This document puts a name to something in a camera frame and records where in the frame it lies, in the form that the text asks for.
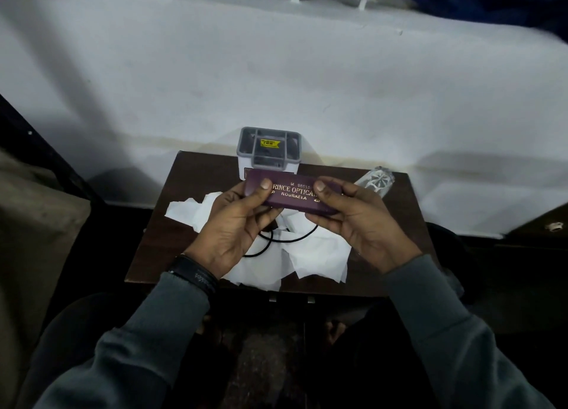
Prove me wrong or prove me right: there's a grey plastic organizer box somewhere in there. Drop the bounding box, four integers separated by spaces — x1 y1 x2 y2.
236 127 302 181

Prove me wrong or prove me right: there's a black wristwatch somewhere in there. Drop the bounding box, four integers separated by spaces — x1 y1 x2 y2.
166 254 219 297

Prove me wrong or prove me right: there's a clear drinking glass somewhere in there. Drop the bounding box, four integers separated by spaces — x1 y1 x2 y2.
353 165 396 201

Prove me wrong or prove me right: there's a khaki blanket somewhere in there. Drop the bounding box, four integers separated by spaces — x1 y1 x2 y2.
0 149 92 409

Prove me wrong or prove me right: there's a black cable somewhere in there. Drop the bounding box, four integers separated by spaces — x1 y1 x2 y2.
243 220 320 259

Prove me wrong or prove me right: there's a person's right forearm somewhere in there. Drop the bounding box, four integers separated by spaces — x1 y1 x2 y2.
383 254 558 409

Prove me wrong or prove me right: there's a dark blue curtain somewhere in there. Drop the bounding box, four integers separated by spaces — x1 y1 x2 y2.
0 0 568 43

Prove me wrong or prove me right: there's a black bed frame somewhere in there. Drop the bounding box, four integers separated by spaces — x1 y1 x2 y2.
0 93 107 206

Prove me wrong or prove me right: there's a person's left hand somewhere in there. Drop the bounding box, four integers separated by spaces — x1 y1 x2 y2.
184 178 285 281

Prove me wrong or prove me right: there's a pile of white tissue papers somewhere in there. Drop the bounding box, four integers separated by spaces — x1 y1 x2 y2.
164 191 352 292

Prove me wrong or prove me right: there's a person's left forearm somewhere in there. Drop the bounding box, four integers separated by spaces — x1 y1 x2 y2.
33 271 212 409

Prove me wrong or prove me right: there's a maroon spectacle case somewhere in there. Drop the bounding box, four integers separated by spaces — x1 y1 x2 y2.
243 168 345 217

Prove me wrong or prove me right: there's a person's right hand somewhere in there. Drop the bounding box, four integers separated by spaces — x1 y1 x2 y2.
305 177 423 275

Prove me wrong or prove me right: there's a dark wooden cabinet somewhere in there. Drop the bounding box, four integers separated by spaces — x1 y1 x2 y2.
504 202 568 241

